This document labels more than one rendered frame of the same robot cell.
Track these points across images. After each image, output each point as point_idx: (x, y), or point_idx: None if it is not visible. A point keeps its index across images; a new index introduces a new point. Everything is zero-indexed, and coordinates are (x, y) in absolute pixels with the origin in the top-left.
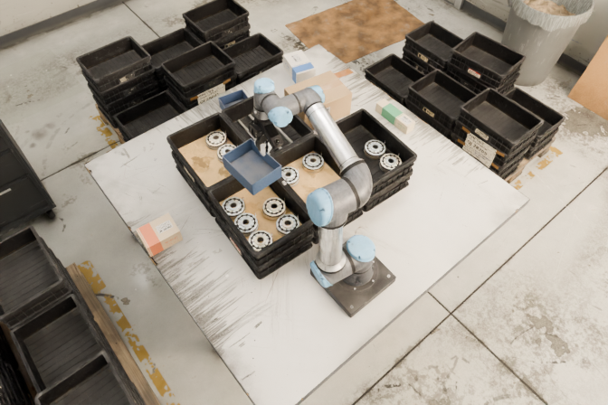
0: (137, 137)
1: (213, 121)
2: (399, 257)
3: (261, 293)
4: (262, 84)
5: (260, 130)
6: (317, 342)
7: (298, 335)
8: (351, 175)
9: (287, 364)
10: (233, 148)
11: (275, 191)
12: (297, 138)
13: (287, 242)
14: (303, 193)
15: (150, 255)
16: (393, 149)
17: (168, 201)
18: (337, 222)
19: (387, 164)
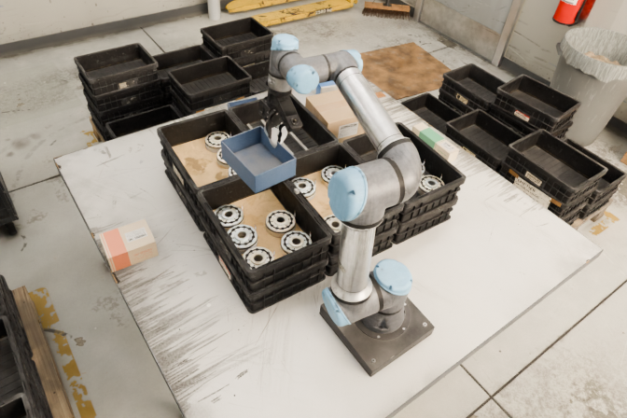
0: (125, 137)
1: (216, 119)
2: (438, 303)
3: (251, 332)
4: (284, 39)
5: (273, 108)
6: (321, 406)
7: (296, 395)
8: (394, 155)
9: None
10: (237, 134)
11: (284, 204)
12: None
13: (293, 264)
14: (319, 210)
15: (112, 270)
16: (434, 172)
17: (148, 208)
18: (369, 218)
19: (427, 187)
